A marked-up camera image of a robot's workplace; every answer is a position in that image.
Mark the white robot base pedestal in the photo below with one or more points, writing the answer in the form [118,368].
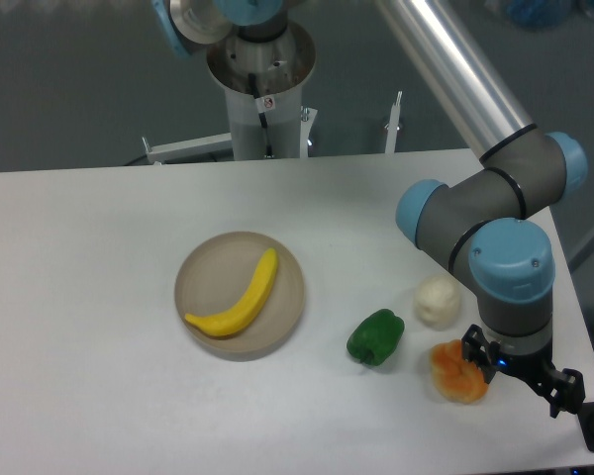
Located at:
[262,83]

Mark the yellow banana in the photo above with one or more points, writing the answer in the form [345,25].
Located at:
[248,306]

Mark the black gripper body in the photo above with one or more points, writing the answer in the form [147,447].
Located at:
[528,367]

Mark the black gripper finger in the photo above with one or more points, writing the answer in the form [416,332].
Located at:
[563,389]
[481,352]

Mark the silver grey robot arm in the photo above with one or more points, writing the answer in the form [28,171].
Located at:
[480,230]

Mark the beige round plate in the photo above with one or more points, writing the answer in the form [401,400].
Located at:
[214,276]

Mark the white garlic bulb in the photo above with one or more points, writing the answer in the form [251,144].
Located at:
[437,301]

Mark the green bell pepper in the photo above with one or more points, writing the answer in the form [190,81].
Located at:
[376,338]

